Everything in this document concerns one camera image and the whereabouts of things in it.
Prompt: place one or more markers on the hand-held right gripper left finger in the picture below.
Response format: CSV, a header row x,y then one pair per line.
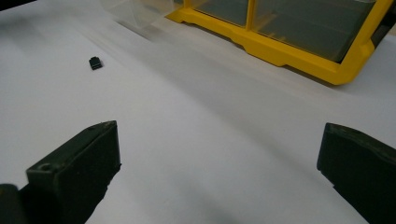
x,y
81,168

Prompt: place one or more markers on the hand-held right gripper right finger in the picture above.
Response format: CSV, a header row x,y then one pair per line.
x,y
361,168

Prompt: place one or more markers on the small black plastic part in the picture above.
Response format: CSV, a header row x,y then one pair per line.
x,y
95,63

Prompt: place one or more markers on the yellow drawer organizer cabinet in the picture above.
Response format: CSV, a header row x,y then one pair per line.
x,y
280,46

